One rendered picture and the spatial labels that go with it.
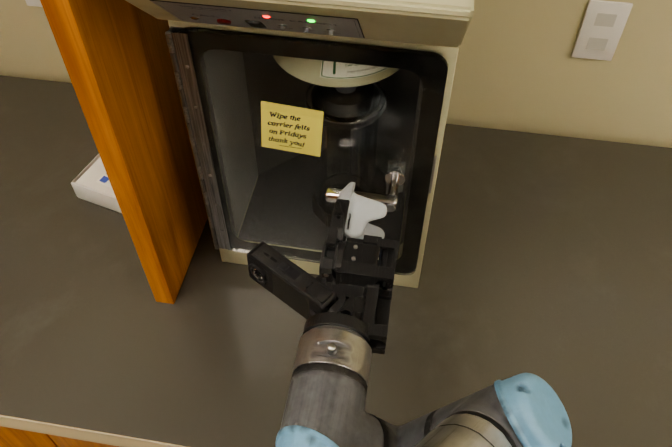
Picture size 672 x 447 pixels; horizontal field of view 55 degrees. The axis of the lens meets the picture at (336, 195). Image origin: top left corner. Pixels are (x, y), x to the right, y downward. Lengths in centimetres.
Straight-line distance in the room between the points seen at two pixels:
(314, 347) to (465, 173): 65
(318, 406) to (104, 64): 42
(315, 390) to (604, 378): 52
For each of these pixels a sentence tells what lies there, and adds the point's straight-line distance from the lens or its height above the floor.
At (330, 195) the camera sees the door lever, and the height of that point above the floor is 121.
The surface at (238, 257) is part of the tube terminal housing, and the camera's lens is 105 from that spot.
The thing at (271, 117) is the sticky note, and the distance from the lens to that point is 78.
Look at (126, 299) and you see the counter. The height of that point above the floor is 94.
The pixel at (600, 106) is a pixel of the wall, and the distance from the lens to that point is 133.
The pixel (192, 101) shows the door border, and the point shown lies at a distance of 80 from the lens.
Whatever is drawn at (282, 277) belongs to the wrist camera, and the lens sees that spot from 69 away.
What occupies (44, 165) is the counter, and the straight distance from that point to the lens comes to 131.
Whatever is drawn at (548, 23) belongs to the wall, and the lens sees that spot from 121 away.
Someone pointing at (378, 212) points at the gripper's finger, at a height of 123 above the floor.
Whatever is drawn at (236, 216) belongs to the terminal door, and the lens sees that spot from 94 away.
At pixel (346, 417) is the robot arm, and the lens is 61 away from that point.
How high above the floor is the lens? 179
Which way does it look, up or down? 48 degrees down
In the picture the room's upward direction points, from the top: straight up
